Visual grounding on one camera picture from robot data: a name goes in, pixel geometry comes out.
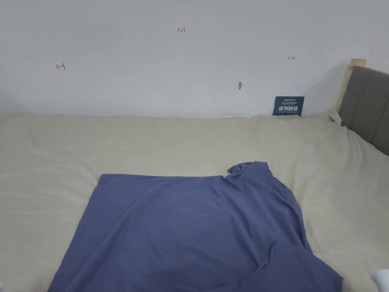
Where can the grey padded headboard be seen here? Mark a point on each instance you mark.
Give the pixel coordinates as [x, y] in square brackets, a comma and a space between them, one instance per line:
[366, 103]

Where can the blue shirt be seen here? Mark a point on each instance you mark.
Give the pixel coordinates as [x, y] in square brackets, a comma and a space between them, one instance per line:
[188, 231]

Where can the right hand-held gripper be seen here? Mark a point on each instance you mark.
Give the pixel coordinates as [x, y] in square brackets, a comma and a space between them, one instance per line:
[381, 279]

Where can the bed with beige sheet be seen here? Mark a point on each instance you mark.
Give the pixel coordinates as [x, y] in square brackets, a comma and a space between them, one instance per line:
[152, 146]

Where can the dark sign card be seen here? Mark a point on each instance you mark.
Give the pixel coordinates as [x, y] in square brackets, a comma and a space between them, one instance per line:
[288, 106]

